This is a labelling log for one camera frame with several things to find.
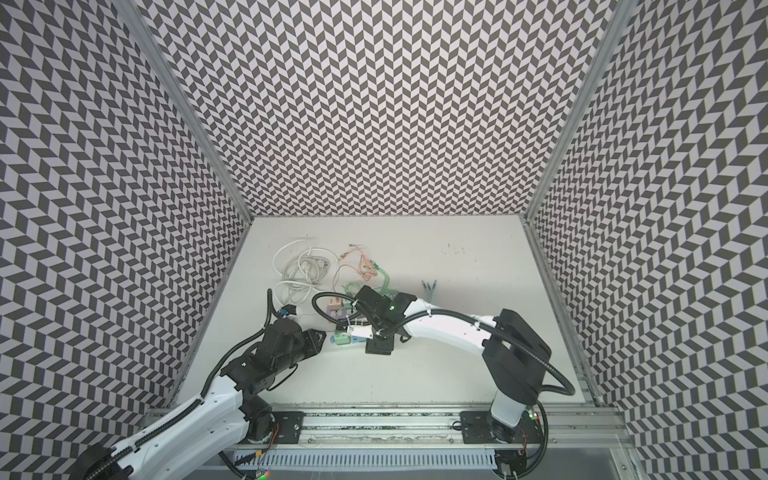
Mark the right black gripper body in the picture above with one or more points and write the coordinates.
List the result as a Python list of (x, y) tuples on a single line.
[(365, 298)]

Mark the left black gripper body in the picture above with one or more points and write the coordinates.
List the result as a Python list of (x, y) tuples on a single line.
[(305, 346)]

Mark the white blue power strip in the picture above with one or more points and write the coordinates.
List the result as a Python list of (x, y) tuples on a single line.
[(355, 341)]

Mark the purple power strip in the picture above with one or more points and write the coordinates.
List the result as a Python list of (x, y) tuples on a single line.
[(343, 314)]

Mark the pink charger plug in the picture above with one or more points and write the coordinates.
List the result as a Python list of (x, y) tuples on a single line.
[(335, 303)]

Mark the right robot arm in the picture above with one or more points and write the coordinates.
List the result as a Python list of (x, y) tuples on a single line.
[(555, 381)]

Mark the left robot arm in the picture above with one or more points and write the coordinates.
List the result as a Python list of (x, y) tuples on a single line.
[(228, 409)]

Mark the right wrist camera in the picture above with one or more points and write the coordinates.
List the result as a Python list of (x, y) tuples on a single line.
[(360, 331)]

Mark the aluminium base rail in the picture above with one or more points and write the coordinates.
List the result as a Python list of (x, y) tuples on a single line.
[(438, 426)]

